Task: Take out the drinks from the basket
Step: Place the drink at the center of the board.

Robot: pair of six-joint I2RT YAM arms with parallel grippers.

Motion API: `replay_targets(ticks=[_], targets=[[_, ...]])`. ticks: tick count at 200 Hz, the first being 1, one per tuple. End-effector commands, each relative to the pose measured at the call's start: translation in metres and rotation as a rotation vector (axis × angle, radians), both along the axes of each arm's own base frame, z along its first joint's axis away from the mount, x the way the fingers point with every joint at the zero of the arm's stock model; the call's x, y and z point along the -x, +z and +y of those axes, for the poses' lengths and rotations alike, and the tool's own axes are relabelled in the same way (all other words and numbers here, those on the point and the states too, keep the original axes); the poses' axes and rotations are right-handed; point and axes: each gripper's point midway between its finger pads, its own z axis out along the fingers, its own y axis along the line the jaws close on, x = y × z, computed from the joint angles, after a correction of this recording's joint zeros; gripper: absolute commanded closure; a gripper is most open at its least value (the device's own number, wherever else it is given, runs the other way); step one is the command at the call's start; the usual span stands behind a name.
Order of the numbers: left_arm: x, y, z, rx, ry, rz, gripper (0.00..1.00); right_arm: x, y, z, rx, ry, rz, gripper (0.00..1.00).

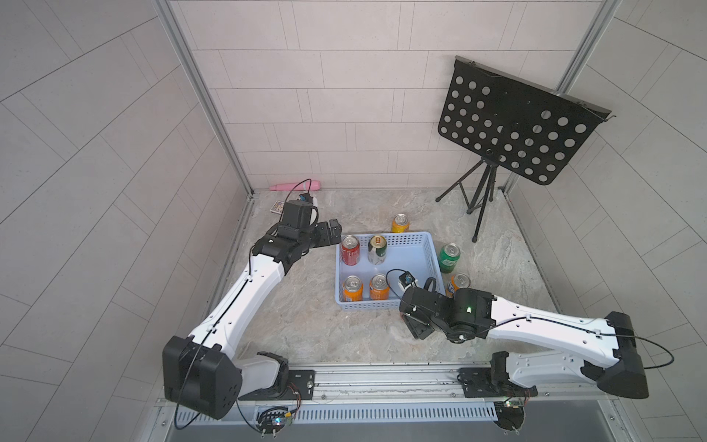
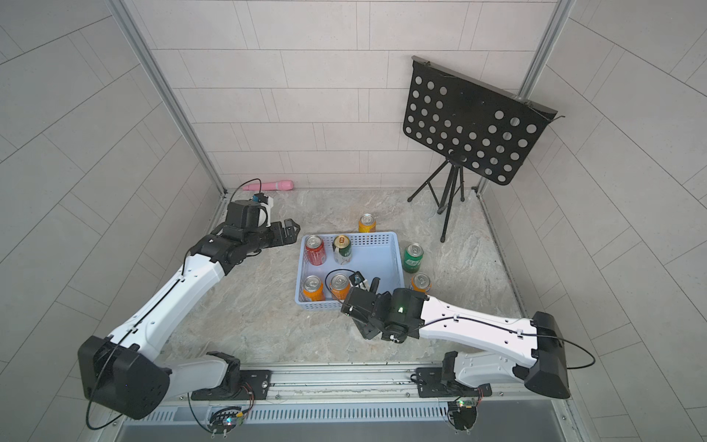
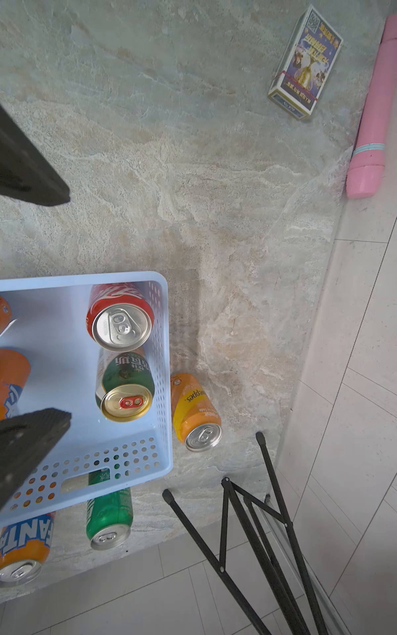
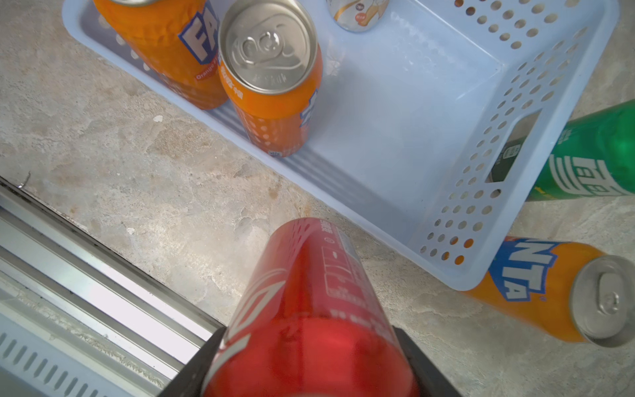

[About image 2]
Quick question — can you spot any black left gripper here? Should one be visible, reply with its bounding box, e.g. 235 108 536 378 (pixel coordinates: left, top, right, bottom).
243 218 304 255

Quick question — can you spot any orange Fanta can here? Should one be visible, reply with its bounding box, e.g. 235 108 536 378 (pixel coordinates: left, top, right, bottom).
410 272 432 293

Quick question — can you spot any green Sprite can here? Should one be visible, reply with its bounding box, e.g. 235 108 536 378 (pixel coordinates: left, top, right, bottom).
402 243 425 274

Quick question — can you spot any orange yellow soda can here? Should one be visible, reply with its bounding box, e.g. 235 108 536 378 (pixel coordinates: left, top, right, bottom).
358 214 377 233

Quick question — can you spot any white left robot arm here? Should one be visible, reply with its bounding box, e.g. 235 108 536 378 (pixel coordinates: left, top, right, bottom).
77 219 300 420

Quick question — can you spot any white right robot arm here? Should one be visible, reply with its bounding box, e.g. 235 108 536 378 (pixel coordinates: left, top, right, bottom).
341 287 572 400

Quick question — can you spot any light blue plastic basket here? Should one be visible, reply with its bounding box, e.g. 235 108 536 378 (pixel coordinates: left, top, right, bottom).
294 231 406 311

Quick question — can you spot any orange can front middle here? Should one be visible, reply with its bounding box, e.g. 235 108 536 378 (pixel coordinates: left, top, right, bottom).
330 273 352 301

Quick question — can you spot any red cola can back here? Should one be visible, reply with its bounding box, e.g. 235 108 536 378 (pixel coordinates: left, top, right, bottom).
305 235 327 266

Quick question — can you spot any pink handheld microphone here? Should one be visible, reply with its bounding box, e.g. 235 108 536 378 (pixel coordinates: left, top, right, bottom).
242 180 295 192

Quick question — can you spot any white green beer can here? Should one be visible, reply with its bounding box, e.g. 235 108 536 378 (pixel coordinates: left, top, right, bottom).
333 235 353 265

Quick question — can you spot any orange can front left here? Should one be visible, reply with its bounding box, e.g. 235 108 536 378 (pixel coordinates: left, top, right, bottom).
302 276 326 302

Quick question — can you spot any right circuit board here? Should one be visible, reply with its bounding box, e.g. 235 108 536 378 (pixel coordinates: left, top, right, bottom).
447 399 478 433

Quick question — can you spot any circuit board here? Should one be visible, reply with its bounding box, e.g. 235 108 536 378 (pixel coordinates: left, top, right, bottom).
208 406 246 438
447 399 478 433

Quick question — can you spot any black perforated music stand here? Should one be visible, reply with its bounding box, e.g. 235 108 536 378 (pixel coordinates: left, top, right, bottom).
401 56 562 218

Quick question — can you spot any left circuit board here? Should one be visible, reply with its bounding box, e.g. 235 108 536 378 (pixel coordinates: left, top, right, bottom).
208 406 246 438

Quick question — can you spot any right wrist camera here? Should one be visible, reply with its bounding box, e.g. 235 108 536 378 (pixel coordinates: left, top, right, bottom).
349 271 370 291

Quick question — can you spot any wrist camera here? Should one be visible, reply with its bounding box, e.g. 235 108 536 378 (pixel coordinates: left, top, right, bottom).
349 271 370 291
226 193 274 230

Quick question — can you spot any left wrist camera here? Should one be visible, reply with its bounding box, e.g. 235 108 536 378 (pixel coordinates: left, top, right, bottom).
226 193 274 230

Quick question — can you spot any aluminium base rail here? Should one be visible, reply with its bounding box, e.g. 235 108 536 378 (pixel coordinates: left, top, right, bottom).
121 364 562 428

